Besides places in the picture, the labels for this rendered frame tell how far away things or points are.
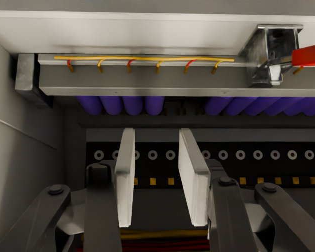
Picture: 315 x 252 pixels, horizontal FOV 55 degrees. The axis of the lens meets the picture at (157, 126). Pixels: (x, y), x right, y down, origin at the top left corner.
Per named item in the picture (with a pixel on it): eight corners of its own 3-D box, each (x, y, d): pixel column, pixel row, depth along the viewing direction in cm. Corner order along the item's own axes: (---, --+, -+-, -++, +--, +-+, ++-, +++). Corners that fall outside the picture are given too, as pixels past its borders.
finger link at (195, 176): (195, 172, 14) (211, 172, 14) (179, 127, 21) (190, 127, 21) (192, 227, 15) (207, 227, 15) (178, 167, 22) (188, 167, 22)
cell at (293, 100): (262, 99, 32) (290, 76, 26) (279, 99, 32) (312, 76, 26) (263, 116, 32) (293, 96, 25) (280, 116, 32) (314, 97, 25)
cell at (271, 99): (242, 99, 32) (267, 76, 26) (259, 99, 32) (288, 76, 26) (243, 116, 31) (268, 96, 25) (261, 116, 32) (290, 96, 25)
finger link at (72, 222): (112, 238, 13) (41, 239, 13) (121, 182, 18) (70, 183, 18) (111, 207, 13) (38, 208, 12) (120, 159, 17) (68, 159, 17)
